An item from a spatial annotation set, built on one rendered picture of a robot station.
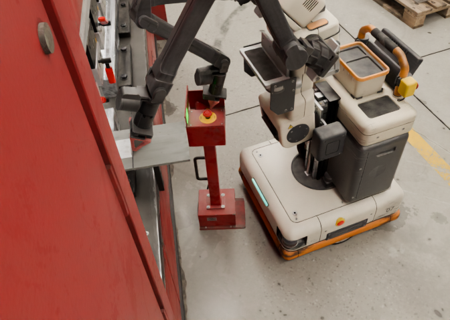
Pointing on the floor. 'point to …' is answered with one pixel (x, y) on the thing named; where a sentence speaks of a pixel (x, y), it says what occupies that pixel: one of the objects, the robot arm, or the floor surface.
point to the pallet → (418, 15)
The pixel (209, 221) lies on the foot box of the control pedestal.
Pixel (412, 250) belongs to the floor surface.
